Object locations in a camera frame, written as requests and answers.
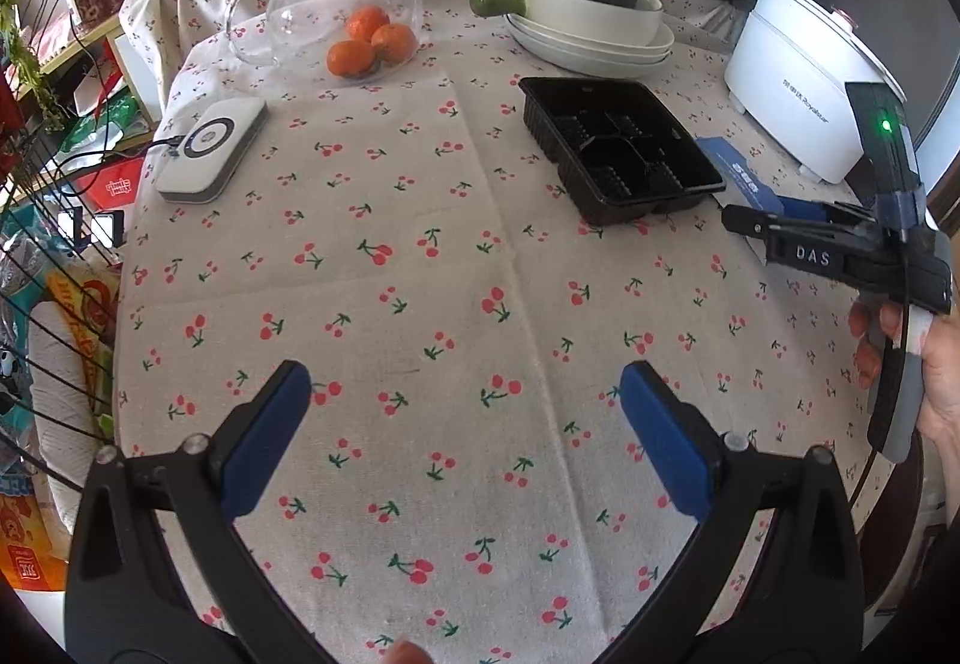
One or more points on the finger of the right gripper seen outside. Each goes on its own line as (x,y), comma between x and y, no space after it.
(754,223)

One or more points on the blue biscuit box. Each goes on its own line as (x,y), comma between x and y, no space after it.
(744,187)

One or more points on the stacked white plates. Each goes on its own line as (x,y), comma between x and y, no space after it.
(593,58)

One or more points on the dark brown trash bin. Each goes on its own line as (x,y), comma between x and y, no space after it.
(897,536)

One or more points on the cherry print tablecloth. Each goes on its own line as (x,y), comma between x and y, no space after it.
(465,477)

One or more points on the white bowl green handle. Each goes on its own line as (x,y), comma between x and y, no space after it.
(583,18)

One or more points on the black plastic food tray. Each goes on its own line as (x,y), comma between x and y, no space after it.
(619,153)

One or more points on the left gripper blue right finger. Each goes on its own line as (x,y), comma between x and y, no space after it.
(682,447)

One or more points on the person left hand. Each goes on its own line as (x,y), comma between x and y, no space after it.
(404,651)

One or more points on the white wireless charger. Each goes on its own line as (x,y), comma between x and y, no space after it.
(209,154)

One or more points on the black wire rack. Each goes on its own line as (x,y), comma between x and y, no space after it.
(59,298)

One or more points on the white electric cooking pot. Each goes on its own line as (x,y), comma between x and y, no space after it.
(789,71)

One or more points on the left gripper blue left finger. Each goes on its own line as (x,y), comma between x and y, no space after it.
(254,437)

